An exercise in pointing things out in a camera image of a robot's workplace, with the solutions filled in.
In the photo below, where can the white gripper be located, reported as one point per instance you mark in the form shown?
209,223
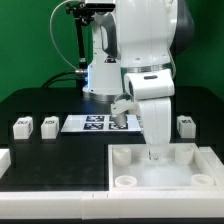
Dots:
149,94

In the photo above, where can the white square tabletop part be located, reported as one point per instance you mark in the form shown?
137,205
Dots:
181,166

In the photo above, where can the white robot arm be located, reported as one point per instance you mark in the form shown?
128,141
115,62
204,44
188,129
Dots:
133,64

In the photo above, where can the white U-shaped obstacle fence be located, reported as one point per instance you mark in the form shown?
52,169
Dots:
194,202

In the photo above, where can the white AprilTag base sheet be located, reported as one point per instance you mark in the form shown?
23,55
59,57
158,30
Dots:
98,123

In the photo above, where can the grey camera on mount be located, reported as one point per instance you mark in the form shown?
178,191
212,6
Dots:
100,5

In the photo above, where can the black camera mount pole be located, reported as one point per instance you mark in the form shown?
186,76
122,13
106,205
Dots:
82,17

